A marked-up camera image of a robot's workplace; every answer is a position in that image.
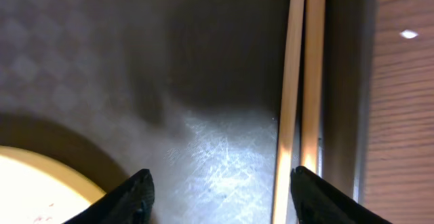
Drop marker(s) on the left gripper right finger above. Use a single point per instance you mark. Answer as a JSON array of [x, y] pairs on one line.
[[318, 202]]

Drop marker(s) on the dark brown serving tray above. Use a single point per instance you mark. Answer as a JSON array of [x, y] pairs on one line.
[[189, 89]]

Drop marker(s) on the wooden chopstick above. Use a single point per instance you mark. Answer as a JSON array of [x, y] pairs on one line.
[[313, 64], [287, 118]]

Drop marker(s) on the yellow plate with scraps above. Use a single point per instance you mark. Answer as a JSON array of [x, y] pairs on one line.
[[36, 189]]

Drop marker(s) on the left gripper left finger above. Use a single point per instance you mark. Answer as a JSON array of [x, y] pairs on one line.
[[131, 202]]

